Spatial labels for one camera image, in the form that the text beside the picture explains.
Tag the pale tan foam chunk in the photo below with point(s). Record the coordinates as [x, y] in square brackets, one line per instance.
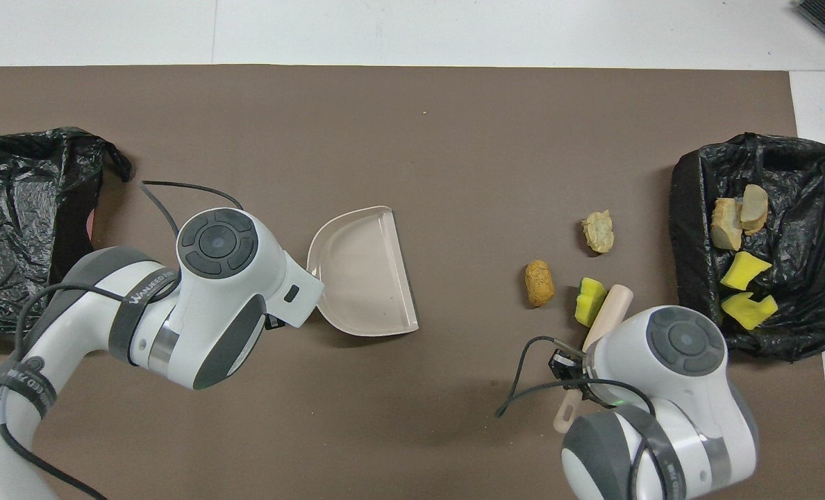
[755, 207]

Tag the brown oval cork lump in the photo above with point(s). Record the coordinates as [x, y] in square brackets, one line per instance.
[539, 282]

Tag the small yellow green sponge piece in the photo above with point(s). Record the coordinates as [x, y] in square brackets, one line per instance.
[744, 271]

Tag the brown table mat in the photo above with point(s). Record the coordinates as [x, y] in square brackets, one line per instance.
[454, 417]

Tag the large yellow green sponge piece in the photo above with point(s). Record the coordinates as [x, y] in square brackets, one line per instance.
[749, 311]

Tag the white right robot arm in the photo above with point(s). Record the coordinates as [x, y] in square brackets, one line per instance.
[628, 354]

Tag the black bag lined bin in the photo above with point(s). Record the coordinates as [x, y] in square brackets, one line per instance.
[10, 208]
[801, 243]

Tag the tan orange foam chunk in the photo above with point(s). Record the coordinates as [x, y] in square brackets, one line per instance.
[726, 223]

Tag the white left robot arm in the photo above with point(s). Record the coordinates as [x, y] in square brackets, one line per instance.
[232, 292]

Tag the notched yellow green sponge piece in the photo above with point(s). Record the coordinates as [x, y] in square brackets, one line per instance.
[589, 302]

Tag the pale rounded foam chunk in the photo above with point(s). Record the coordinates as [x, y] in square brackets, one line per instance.
[598, 231]

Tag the beige plastic dustpan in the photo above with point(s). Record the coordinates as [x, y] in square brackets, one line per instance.
[364, 278]

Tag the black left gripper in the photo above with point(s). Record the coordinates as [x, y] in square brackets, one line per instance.
[276, 323]

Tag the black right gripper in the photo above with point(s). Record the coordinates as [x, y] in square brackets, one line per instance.
[569, 367]

